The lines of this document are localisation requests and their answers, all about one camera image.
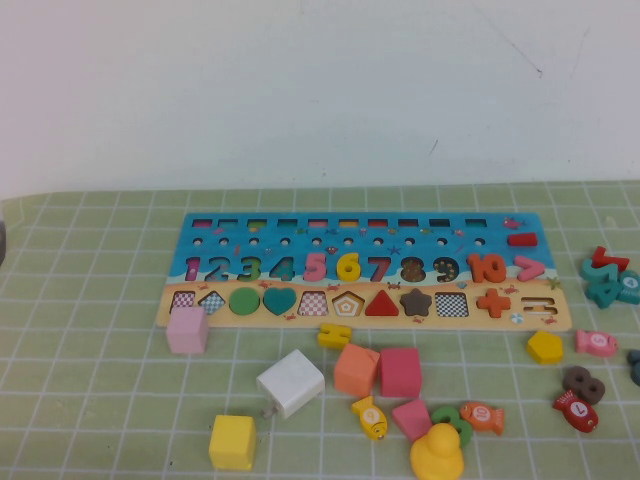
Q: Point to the yellow wooden number six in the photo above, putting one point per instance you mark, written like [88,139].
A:
[349,277]

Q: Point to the yellow wooden cube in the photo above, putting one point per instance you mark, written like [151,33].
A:
[231,445]

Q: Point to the blue number shape puzzle board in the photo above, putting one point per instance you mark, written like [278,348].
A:
[360,250]

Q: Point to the red wooden number piece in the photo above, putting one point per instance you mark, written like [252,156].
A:
[612,261]

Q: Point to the dark teal wooden piece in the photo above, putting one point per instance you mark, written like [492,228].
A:
[635,367]

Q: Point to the pink wooden number five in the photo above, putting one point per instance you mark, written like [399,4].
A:
[315,257]

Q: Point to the teal wooden heart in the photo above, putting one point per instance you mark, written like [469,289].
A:
[280,300]

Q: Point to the red wooden triangle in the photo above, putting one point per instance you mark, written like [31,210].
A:
[382,306]

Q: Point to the yellow wooden equals sign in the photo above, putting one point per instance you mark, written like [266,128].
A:
[334,335]

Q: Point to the green wooden circle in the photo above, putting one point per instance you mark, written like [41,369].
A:
[244,301]

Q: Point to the brown wooden star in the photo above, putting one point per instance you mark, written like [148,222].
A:
[415,301]

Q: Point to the orange wooden cube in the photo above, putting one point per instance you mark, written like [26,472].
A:
[355,372]

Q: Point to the white charger plug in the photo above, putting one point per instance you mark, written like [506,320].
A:
[292,385]

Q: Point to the dark pink wooden cube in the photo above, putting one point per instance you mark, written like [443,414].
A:
[400,375]

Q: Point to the orange wooden number ten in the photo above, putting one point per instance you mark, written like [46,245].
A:
[475,270]

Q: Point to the light pink wooden cube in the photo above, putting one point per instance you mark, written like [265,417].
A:
[186,332]

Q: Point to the yellow wooden fish nine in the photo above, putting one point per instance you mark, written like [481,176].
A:
[370,415]

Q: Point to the orange wooden plus sign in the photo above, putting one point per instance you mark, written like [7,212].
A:
[493,302]

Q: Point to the pink trapezoid wooden block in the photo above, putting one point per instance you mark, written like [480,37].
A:
[410,417]

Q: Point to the red wooden minus sign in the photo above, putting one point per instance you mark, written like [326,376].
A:
[522,240]

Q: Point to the green wooden number three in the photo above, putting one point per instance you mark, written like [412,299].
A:
[445,415]

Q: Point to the pink wooden greater-than sign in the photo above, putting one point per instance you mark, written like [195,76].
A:
[537,268]

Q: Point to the orange wooden fish ten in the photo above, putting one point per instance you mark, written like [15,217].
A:
[482,415]

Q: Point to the yellow rubber duck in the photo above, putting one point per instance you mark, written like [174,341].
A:
[437,455]

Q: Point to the yellow wooden pentagon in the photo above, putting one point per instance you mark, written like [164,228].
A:
[545,347]

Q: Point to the green checked tablecloth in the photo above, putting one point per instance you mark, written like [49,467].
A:
[100,400]

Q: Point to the teal wooden number five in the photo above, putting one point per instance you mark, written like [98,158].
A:
[592,272]

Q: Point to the teal wooden number four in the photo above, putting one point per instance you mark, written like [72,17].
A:
[602,295]

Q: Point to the pink wooden fish five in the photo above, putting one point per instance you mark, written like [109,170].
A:
[597,342]

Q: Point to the brown wooden number eight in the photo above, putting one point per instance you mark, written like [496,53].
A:
[586,384]

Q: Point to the red wooden fish seven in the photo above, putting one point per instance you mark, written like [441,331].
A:
[580,410]

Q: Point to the teal wooden fish four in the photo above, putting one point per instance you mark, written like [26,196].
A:
[631,282]

